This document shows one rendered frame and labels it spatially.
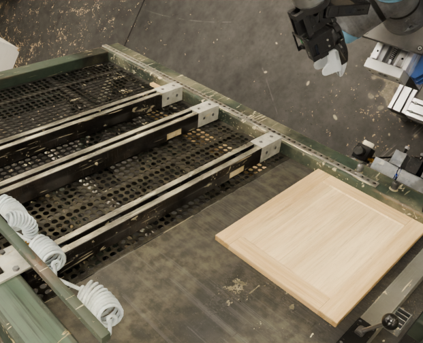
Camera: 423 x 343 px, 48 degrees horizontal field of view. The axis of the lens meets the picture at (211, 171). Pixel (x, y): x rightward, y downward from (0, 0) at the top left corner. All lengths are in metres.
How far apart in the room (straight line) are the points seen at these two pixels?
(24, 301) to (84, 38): 3.35
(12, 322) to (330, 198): 1.08
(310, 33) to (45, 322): 0.86
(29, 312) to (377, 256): 0.98
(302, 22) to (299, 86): 1.92
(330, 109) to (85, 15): 2.43
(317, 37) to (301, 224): 0.71
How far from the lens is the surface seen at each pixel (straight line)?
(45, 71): 2.48
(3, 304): 1.23
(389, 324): 1.19
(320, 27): 1.07
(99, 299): 1.05
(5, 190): 1.60
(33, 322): 1.18
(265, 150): 1.83
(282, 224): 1.55
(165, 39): 3.68
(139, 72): 2.47
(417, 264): 1.53
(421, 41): 1.70
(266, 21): 3.23
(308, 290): 1.37
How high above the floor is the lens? 2.60
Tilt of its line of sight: 56 degrees down
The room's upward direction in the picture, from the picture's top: 77 degrees counter-clockwise
